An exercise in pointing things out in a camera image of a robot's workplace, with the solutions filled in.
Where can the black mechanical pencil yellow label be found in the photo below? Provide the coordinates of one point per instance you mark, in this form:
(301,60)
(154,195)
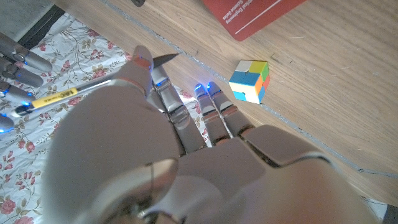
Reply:
(53,98)

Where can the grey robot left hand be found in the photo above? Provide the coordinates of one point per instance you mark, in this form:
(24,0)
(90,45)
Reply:
(124,140)

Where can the floral rose backdrop cloth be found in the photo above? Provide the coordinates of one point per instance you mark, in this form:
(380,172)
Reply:
(77,46)

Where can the black backdrop stand pole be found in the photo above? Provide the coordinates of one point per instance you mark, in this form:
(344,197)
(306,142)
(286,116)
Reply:
(40,29)

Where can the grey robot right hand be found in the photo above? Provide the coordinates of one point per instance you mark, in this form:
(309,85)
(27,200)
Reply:
(18,74)

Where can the red hardcover book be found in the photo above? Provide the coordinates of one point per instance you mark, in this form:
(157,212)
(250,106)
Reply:
(248,15)

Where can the small colourful Rubik's cube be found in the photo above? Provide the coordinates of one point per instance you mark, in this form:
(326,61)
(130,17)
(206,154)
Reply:
(248,81)

